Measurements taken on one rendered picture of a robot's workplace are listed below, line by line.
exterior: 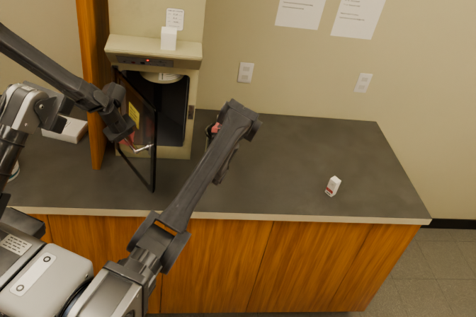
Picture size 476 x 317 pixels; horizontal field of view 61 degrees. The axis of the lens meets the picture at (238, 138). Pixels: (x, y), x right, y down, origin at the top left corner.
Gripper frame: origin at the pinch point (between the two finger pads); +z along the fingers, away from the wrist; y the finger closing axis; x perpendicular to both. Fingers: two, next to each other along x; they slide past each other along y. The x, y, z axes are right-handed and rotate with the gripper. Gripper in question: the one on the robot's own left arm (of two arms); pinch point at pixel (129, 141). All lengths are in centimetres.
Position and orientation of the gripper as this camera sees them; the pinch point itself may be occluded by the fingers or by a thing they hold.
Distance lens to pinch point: 150.8
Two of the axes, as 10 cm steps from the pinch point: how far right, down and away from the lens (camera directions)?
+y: -7.6, 5.9, -2.6
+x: 6.3, 5.8, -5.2
